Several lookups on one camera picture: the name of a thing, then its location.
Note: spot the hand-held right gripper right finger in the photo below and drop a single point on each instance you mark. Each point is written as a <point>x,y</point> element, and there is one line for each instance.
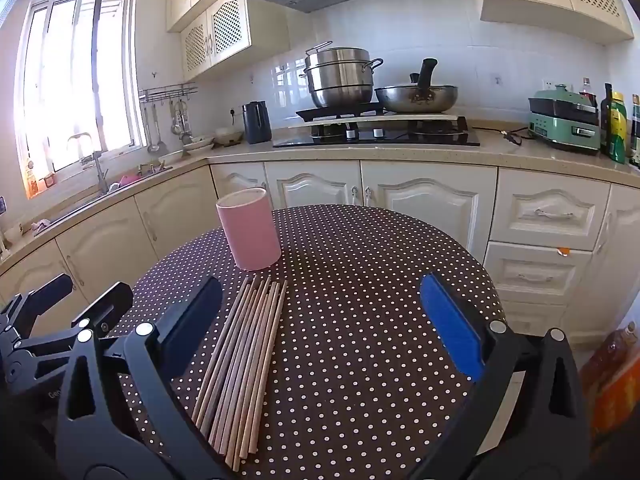
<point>450,320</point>

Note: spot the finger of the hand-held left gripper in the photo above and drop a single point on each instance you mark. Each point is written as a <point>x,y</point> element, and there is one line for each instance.
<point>50,290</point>
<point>112,302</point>

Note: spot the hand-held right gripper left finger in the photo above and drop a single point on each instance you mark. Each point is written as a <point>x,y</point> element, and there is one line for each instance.
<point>192,320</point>

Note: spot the pile of wooden chopsticks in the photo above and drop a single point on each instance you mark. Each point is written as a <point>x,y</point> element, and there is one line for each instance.
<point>240,360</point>

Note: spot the pink cup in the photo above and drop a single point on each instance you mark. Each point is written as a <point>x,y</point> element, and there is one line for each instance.
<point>250,235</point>

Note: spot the pink cloth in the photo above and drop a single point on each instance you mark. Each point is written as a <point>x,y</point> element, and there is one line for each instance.
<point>40,225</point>

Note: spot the brown polka dot tablecloth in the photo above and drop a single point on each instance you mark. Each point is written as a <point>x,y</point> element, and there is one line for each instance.
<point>350,310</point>

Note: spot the orange windowsill bottle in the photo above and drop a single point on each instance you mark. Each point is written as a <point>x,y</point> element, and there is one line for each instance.
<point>32,180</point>

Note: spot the pink plastic item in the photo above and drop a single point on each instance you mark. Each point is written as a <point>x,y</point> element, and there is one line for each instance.
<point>130,178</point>

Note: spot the cream kitchen base cabinets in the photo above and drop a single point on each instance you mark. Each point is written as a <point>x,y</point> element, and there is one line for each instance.
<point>425,195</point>

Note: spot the steel kitchen sink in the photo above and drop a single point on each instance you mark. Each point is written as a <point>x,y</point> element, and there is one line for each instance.
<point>145,172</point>

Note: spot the metal sink faucet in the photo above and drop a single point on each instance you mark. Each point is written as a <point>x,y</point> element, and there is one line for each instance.
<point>95,160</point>

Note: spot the hanging metal ladle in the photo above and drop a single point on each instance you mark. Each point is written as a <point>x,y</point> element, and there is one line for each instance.
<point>152,147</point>

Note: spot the amber cooking oil bottle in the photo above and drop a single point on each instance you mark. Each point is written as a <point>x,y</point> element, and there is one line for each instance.
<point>610,355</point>

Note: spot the white plate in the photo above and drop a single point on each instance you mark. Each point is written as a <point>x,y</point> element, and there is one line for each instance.
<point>197,145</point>

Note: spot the white bowl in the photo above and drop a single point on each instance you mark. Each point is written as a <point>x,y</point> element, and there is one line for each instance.
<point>227,136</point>

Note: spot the beige stone kitchen countertop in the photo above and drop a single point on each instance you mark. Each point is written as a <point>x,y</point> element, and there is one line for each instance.
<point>350,154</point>

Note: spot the hanging metal skimmer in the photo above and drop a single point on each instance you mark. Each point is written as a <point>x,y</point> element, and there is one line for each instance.
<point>185,122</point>

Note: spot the black gas stove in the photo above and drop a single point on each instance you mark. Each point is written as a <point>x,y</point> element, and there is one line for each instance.
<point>380,135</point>

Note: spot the white stove board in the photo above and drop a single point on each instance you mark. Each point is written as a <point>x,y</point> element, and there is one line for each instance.
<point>440,118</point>

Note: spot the black electric kettle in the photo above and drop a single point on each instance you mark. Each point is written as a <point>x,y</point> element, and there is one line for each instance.
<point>256,125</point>

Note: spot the kitchen window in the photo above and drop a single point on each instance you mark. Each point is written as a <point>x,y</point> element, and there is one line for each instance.
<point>60,85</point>

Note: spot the green electric cooker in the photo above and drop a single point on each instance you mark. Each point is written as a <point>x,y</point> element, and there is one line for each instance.
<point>560,125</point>

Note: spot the dark tall oil bottle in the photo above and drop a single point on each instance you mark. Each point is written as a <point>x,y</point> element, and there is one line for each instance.
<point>606,120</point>

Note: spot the yellow green bottle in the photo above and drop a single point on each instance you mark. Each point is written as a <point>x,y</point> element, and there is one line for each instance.
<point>619,127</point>

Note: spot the stainless steel steamer pot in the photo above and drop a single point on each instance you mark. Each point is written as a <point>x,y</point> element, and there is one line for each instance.
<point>340,80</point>

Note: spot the dark sauce bottle red label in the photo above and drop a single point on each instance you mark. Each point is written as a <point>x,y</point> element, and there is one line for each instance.
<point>587,94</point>

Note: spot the dark glass bottle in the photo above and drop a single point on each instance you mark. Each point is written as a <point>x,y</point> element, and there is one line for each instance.
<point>635,130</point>

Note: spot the metal wall utensil rail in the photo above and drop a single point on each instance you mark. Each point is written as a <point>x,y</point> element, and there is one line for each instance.
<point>167,91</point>

